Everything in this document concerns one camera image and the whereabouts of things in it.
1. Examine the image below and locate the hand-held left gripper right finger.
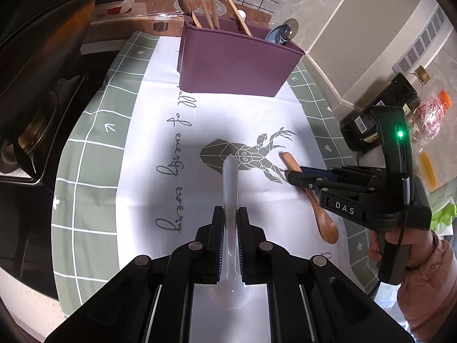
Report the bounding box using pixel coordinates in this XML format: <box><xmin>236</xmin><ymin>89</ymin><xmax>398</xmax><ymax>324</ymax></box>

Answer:
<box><xmin>236</xmin><ymin>206</ymin><xmax>415</xmax><ymax>343</ymax></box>

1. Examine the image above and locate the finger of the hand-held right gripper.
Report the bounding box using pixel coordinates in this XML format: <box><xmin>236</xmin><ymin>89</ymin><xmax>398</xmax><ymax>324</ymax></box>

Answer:
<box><xmin>299</xmin><ymin>165</ymin><xmax>388</xmax><ymax>186</ymax></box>
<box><xmin>286</xmin><ymin>169</ymin><xmax>388</xmax><ymax>196</ymax></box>

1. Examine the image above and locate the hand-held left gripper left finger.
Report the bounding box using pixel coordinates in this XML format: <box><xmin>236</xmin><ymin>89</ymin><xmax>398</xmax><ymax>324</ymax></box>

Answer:
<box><xmin>45</xmin><ymin>205</ymin><xmax>226</xmax><ymax>343</ymax></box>

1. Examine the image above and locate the wooden spoon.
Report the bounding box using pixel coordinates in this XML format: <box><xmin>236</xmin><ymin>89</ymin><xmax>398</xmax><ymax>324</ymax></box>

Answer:
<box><xmin>282</xmin><ymin>152</ymin><xmax>339</xmax><ymax>244</ymax></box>

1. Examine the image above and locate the white plastic spoon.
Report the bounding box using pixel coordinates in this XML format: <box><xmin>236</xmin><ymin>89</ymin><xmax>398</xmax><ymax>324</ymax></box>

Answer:
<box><xmin>209</xmin><ymin>153</ymin><xmax>252</xmax><ymax>311</ymax></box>

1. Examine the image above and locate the purple plastic utensil holder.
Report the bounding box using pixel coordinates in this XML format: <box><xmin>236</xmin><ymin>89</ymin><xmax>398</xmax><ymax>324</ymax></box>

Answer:
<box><xmin>177</xmin><ymin>16</ymin><xmax>306</xmax><ymax>98</ymax></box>

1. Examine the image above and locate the person's right forearm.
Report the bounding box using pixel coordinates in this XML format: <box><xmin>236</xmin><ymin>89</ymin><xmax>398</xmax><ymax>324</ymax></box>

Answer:
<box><xmin>396</xmin><ymin>232</ymin><xmax>457</xmax><ymax>336</ymax></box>

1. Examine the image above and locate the person's right hand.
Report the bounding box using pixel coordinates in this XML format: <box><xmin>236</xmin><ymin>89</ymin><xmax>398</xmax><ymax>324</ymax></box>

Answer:
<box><xmin>368</xmin><ymin>230</ymin><xmax>435</xmax><ymax>272</ymax></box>

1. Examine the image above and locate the yellow packet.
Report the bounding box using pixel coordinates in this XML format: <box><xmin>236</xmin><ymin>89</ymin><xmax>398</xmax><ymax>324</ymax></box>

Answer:
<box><xmin>418</xmin><ymin>152</ymin><xmax>438</xmax><ymax>190</ymax></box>

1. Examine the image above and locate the plastic bottle with orange cap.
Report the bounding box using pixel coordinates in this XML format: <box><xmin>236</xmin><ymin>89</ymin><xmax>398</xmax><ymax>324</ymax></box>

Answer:
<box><xmin>407</xmin><ymin>90</ymin><xmax>454</xmax><ymax>154</ymax></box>

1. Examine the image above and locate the dark glass bottle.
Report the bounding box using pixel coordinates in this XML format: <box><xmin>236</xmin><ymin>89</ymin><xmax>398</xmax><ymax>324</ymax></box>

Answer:
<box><xmin>339</xmin><ymin>65</ymin><xmax>431</xmax><ymax>152</ymax></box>

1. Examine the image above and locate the pale green packet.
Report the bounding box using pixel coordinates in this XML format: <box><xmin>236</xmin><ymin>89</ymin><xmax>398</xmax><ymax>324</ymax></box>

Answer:
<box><xmin>428</xmin><ymin>182</ymin><xmax>457</xmax><ymax>236</ymax></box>

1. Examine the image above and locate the white vent grille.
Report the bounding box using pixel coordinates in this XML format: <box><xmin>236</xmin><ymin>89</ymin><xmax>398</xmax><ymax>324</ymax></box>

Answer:
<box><xmin>393</xmin><ymin>5</ymin><xmax>450</xmax><ymax>74</ymax></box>

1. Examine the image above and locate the green and white printed placemat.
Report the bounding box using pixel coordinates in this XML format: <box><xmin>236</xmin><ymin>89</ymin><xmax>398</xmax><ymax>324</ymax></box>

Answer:
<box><xmin>50</xmin><ymin>30</ymin><xmax>375</xmax><ymax>318</ymax></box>

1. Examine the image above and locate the blue plate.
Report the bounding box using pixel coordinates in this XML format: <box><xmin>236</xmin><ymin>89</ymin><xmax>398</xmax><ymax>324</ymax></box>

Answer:
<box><xmin>264</xmin><ymin>28</ymin><xmax>286</xmax><ymax>45</ymax></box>

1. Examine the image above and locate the black gas stove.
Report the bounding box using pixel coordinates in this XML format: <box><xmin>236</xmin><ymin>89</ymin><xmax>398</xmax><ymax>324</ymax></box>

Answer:
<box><xmin>0</xmin><ymin>53</ymin><xmax>111</xmax><ymax>302</ymax></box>

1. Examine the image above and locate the black pot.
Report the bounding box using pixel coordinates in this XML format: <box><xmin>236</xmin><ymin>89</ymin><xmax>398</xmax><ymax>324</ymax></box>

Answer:
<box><xmin>0</xmin><ymin>0</ymin><xmax>101</xmax><ymax>75</ymax></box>

